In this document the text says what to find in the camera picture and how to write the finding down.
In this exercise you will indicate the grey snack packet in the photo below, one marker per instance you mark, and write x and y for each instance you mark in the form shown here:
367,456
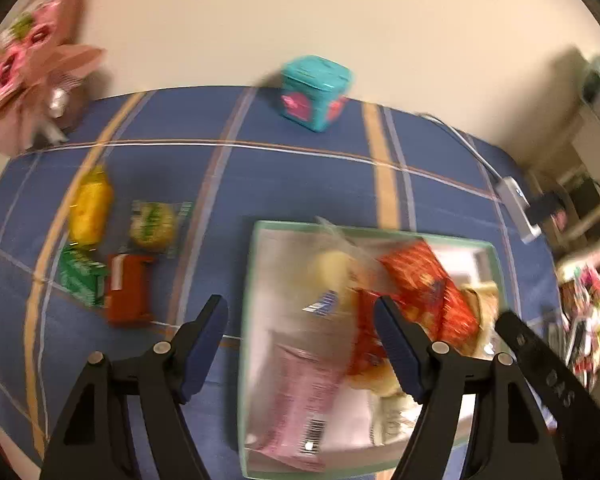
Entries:
390,420

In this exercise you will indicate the red orange snack packet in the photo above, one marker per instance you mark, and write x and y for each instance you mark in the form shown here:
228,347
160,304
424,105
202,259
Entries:
367,330

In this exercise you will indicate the round green pastry packet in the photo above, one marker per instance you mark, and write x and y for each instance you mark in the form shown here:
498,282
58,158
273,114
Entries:
152,222

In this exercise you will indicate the small pale bread packet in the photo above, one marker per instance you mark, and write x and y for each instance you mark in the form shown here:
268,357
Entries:
485,300

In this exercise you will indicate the bread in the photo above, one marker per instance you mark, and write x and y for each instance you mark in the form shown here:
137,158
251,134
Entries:
375,382

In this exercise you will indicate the white tray with teal rim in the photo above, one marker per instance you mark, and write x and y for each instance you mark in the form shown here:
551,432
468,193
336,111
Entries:
265,280

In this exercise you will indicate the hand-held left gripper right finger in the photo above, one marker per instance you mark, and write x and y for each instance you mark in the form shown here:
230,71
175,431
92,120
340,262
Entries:
397,350

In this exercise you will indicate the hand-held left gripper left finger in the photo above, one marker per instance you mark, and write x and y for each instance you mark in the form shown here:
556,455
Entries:
205,350

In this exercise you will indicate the blue plaid tablecloth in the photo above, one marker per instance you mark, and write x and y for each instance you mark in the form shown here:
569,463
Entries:
280,180

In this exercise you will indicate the teal tin box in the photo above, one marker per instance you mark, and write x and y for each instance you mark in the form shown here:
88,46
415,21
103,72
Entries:
315,72

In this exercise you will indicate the yellow bun in clear packet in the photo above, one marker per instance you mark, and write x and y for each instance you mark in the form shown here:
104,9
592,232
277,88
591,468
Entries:
332,267

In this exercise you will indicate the pink snack packet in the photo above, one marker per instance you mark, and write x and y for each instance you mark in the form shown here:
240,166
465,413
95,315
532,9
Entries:
300,395

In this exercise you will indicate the red orange snack bag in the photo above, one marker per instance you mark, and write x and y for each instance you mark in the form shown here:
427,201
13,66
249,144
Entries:
420,280

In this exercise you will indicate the yellow snack packet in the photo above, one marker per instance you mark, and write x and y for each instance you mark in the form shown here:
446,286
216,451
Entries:
90,207

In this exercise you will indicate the pink flower bouquet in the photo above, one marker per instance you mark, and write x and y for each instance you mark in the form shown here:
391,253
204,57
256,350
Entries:
25,60

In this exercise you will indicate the small red box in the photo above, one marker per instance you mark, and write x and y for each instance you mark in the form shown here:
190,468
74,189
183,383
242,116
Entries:
127,295

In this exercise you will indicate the pile of colourful packets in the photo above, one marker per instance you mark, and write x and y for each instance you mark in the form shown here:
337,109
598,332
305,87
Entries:
587,300

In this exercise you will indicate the white power strip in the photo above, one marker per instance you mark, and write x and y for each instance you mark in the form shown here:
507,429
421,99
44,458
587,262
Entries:
512,197

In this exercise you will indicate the small green box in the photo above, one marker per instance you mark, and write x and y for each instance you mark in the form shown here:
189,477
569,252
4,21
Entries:
80,275

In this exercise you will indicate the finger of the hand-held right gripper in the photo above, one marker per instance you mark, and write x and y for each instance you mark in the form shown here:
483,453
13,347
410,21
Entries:
517,335

